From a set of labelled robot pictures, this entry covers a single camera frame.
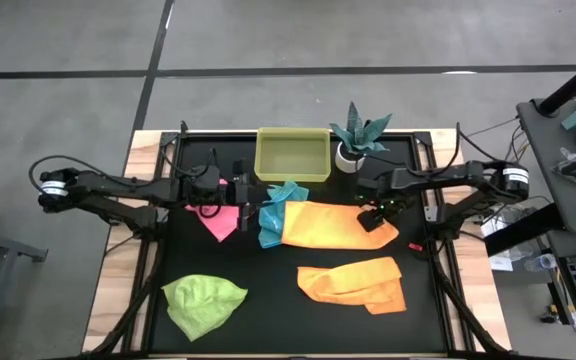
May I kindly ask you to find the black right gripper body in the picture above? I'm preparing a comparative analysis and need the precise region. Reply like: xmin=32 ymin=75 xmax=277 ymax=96
xmin=357 ymin=209 xmax=389 ymax=232

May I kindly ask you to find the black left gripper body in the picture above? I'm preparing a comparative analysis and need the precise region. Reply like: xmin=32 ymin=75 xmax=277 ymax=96
xmin=220 ymin=158 xmax=257 ymax=232

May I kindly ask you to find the blue microfiber towel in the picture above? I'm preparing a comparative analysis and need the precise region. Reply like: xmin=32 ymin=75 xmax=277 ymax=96
xmin=257 ymin=180 xmax=310 ymax=250

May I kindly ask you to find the pink microfiber towel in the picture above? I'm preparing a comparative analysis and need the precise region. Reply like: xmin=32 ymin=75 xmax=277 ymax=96
xmin=184 ymin=177 xmax=242 ymax=244

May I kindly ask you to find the orange microfiber towel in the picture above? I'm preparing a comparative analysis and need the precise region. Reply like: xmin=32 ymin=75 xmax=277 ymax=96
xmin=281 ymin=199 xmax=400 ymax=251
xmin=296 ymin=256 xmax=408 ymax=316

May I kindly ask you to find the green microfiber towel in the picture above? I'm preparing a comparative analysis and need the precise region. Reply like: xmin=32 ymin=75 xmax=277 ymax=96
xmin=161 ymin=273 xmax=249 ymax=343

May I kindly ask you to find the yellow plastic bin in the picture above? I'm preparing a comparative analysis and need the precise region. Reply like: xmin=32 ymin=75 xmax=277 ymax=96
xmin=253 ymin=126 xmax=333 ymax=183

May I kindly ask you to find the artificial plant in white pot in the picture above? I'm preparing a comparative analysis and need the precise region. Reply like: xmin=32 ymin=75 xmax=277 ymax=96
xmin=328 ymin=101 xmax=394 ymax=175

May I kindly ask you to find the white paper sheet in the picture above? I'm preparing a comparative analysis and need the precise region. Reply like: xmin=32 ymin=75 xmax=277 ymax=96
xmin=487 ymin=254 xmax=514 ymax=272

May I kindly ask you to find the clear plastic bottle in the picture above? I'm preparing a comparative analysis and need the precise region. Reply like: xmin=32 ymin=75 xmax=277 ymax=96
xmin=524 ymin=253 xmax=559 ymax=274

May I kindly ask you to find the dark grey side desk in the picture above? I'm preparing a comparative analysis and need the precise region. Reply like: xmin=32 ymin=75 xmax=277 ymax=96
xmin=482 ymin=97 xmax=576 ymax=360

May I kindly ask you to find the black pole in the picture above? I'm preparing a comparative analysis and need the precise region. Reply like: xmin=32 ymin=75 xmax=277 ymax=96
xmin=537 ymin=49 xmax=576 ymax=117

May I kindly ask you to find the black aluminium table frame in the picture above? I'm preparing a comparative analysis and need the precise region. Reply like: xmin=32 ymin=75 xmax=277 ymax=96
xmin=82 ymin=119 xmax=514 ymax=360

